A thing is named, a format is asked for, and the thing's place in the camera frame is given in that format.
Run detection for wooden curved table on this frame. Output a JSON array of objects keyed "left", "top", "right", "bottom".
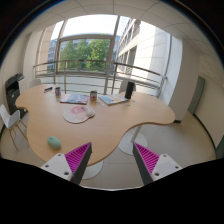
[{"left": 16, "top": 85, "right": 175, "bottom": 165}]

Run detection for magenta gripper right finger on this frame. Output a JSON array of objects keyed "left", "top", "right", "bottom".
[{"left": 132, "top": 142, "right": 184, "bottom": 186}]

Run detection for right drink can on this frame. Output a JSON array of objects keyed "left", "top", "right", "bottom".
[{"left": 90, "top": 91, "right": 97, "bottom": 101}]

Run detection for white chair wooden legs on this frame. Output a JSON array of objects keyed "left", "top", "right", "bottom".
[{"left": 0, "top": 104, "right": 28, "bottom": 151}]

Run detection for green door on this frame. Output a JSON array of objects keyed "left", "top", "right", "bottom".
[{"left": 188, "top": 76, "right": 205, "bottom": 114}]

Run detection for mint green computer mouse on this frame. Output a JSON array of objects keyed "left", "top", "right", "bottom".
[{"left": 47, "top": 136, "right": 61, "bottom": 150}]

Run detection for white chair behind table left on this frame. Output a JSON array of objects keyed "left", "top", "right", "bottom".
[{"left": 29, "top": 79, "right": 42, "bottom": 89}]

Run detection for round pink white mouse pad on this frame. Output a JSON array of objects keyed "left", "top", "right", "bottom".
[{"left": 63, "top": 105, "right": 95, "bottom": 124}]

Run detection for magazine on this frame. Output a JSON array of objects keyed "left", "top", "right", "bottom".
[
  {"left": 60, "top": 94, "right": 89, "bottom": 105},
  {"left": 100, "top": 94, "right": 127, "bottom": 105}
]

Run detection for magazine on left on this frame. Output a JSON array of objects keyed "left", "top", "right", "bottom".
[{"left": 60, "top": 94, "right": 89, "bottom": 105}]

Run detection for metal balcony railing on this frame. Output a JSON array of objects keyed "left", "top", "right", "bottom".
[{"left": 33, "top": 59, "right": 166, "bottom": 96}]

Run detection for magazine on right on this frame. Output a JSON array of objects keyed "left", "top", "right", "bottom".
[{"left": 100, "top": 94, "right": 127, "bottom": 105}]

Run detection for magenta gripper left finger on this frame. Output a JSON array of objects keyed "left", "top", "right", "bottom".
[{"left": 40, "top": 141, "right": 93, "bottom": 186}]

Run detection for left drink can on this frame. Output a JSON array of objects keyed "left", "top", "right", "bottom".
[{"left": 55, "top": 87, "right": 61, "bottom": 99}]

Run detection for drink can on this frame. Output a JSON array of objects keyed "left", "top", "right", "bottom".
[
  {"left": 90, "top": 91, "right": 97, "bottom": 101},
  {"left": 55, "top": 87, "right": 61, "bottom": 99}
]

